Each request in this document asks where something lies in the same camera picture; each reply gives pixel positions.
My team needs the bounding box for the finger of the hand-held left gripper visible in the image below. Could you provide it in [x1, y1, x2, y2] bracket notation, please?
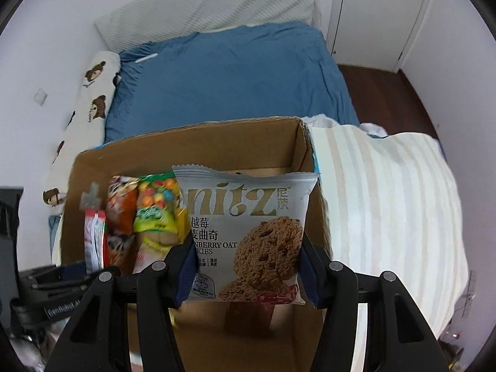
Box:
[21, 263, 94, 293]

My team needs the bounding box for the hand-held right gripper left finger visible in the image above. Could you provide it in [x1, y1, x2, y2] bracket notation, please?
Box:
[44, 236, 198, 372]

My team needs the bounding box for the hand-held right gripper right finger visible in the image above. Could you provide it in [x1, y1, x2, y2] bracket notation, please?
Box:
[298, 232, 442, 372]

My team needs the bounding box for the clear yellow bread packet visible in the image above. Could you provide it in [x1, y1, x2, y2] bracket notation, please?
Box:
[132, 201, 188, 276]

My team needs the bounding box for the white red snack packet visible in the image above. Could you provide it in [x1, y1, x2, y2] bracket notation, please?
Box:
[83, 208, 107, 274]

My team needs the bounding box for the brown snack packet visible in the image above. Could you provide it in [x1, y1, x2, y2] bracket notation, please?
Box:
[224, 301, 277, 336]

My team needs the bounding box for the silver cookie packet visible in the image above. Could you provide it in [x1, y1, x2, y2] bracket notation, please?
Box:
[171, 165, 320, 305]

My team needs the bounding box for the small orange panda packet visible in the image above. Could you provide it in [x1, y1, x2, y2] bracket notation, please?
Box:
[106, 175, 140, 237]

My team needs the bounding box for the printed cardboard box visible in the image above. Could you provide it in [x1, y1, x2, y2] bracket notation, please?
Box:
[52, 116, 334, 372]

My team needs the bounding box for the pink striped blanket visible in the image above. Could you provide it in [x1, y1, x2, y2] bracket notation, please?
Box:
[302, 114, 469, 342]

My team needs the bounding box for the white socket strip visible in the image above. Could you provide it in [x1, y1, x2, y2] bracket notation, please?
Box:
[463, 270, 478, 314]

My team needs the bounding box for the bear print long pillow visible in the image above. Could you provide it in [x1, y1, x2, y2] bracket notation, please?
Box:
[41, 51, 122, 214]

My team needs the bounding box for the white door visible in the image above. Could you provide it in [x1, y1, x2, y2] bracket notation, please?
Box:
[325, 0, 438, 74]

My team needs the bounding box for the white quilted pillow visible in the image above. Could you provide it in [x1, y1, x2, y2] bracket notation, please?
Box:
[95, 0, 320, 49]

